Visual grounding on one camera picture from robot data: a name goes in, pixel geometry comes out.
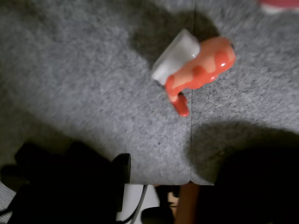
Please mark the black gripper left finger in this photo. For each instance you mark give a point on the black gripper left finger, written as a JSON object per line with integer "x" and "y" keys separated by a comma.
{"x": 123, "y": 170}

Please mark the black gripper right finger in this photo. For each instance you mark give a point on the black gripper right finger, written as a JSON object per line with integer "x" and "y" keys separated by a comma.
{"x": 257, "y": 191}

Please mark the orange shrimp sushi toy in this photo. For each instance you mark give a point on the orange shrimp sushi toy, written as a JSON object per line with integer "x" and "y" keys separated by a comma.
{"x": 205, "y": 67}

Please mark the pink tuna sushi toy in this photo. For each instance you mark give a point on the pink tuna sushi toy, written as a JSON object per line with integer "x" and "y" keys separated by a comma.
{"x": 280, "y": 4}

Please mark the white plastic object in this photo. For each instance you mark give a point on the white plastic object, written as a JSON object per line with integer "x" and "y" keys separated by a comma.
{"x": 133, "y": 200}

